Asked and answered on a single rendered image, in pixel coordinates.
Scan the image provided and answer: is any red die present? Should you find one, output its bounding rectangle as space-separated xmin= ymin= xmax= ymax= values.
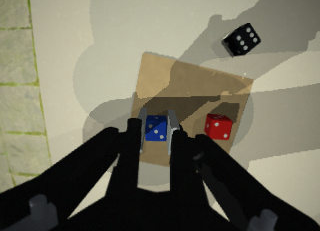
xmin=204 ymin=114 xmax=233 ymax=140

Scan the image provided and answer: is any black die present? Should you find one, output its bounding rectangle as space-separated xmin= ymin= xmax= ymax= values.
xmin=224 ymin=23 xmax=261 ymax=56

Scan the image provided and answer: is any blue die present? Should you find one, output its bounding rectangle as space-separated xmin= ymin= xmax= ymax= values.
xmin=145 ymin=115 xmax=167 ymax=141

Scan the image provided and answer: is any tan square mat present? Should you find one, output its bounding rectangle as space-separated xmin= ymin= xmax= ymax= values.
xmin=130 ymin=53 xmax=254 ymax=167

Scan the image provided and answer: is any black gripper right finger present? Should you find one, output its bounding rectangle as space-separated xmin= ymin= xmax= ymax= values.
xmin=166 ymin=110 xmax=320 ymax=231

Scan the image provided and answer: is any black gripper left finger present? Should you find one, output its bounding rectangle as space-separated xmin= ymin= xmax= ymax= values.
xmin=0 ymin=107 xmax=148 ymax=231

